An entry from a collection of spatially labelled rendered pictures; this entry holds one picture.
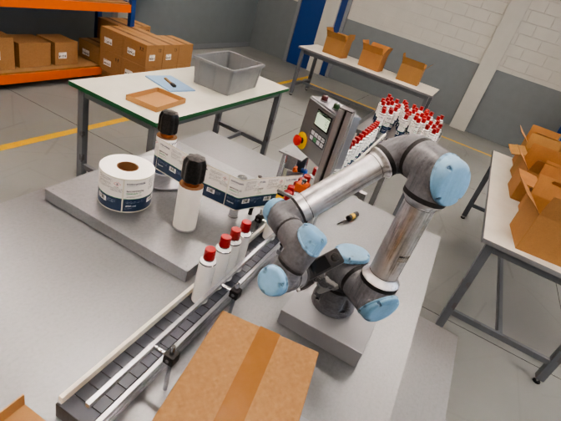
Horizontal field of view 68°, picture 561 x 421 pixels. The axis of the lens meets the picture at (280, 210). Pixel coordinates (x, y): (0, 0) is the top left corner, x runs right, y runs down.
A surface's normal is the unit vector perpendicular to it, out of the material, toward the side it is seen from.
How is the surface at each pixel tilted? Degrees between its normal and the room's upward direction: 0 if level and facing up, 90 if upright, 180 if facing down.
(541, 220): 90
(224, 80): 95
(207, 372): 0
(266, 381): 0
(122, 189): 90
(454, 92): 90
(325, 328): 3
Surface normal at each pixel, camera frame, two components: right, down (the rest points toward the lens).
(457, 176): 0.45, 0.43
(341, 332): 0.22, -0.83
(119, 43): -0.45, 0.35
